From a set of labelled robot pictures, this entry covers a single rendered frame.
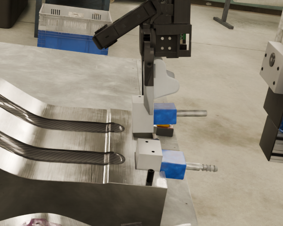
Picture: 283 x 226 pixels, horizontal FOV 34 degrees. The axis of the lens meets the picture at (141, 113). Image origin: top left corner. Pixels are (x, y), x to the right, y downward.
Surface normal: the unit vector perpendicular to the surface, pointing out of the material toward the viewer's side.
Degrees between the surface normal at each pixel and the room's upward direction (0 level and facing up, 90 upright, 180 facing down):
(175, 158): 0
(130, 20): 82
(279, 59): 90
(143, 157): 90
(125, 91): 0
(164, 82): 71
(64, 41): 91
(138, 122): 83
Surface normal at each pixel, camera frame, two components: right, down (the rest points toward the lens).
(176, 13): 0.05, 0.28
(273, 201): 0.14, -0.90
